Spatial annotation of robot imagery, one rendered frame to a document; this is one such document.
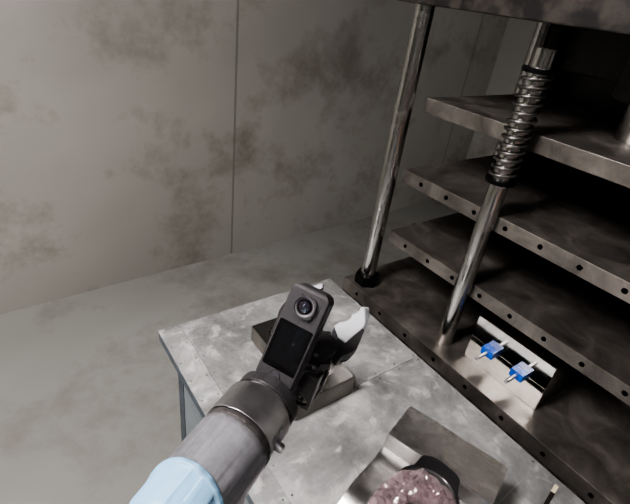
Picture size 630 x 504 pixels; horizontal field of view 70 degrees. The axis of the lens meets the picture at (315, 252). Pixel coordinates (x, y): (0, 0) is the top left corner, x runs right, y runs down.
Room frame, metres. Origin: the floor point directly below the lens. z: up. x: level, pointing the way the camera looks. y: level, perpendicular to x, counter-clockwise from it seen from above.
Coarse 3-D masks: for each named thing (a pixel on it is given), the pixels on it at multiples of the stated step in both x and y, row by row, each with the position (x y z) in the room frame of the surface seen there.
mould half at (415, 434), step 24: (408, 408) 0.81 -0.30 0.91; (408, 432) 0.73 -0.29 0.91; (432, 432) 0.74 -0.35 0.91; (384, 456) 0.69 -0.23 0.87; (408, 456) 0.68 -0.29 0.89; (432, 456) 0.68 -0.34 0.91; (456, 456) 0.68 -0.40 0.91; (480, 456) 0.69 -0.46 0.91; (360, 480) 0.60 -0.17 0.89; (384, 480) 0.62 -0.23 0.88; (480, 480) 0.63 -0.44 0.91
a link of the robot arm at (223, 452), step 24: (216, 408) 0.28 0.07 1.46; (192, 432) 0.26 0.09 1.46; (216, 432) 0.25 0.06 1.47; (240, 432) 0.26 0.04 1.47; (168, 456) 0.23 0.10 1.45; (192, 456) 0.23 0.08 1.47; (216, 456) 0.23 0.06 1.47; (240, 456) 0.24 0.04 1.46; (264, 456) 0.25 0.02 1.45; (168, 480) 0.20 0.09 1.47; (192, 480) 0.21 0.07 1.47; (216, 480) 0.21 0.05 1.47; (240, 480) 0.22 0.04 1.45
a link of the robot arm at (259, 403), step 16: (240, 384) 0.31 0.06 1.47; (256, 384) 0.31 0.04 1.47; (224, 400) 0.29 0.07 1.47; (240, 400) 0.29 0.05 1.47; (256, 400) 0.29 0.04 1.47; (272, 400) 0.30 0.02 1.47; (256, 416) 0.28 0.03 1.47; (272, 416) 0.28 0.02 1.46; (288, 416) 0.30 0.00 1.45; (272, 432) 0.27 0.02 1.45; (272, 448) 0.27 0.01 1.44
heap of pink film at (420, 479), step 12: (396, 480) 0.62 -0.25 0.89; (408, 480) 0.61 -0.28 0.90; (420, 480) 0.62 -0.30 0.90; (432, 480) 0.63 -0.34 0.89; (384, 492) 0.57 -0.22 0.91; (396, 492) 0.58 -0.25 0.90; (408, 492) 0.59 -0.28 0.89; (420, 492) 0.59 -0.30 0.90; (432, 492) 0.60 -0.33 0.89; (444, 492) 0.60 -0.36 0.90
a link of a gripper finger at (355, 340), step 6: (360, 330) 0.44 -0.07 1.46; (354, 336) 0.42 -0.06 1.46; (360, 336) 0.43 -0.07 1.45; (342, 342) 0.41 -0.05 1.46; (348, 342) 0.41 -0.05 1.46; (354, 342) 0.41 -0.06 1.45; (342, 348) 0.40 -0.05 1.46; (348, 348) 0.40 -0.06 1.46; (354, 348) 0.40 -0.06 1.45; (336, 354) 0.39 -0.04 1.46; (342, 354) 0.39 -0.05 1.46; (348, 354) 0.39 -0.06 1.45; (330, 360) 0.38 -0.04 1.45; (336, 360) 0.38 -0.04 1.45; (342, 360) 0.39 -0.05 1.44
